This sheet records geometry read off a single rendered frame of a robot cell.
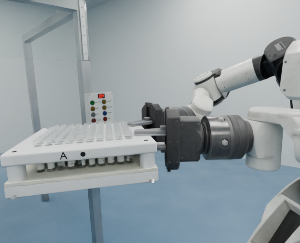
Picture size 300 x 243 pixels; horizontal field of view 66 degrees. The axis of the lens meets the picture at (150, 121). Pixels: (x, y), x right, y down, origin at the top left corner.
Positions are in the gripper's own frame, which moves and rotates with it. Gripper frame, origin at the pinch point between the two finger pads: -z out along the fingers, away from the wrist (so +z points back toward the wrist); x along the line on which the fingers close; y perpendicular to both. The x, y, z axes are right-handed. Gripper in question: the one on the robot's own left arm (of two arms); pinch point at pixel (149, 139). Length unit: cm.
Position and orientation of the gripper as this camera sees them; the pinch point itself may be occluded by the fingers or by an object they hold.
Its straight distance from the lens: 46.0
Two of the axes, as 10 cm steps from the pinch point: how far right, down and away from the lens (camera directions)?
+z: 10.0, -0.2, 0.4
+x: 0.2, 9.9, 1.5
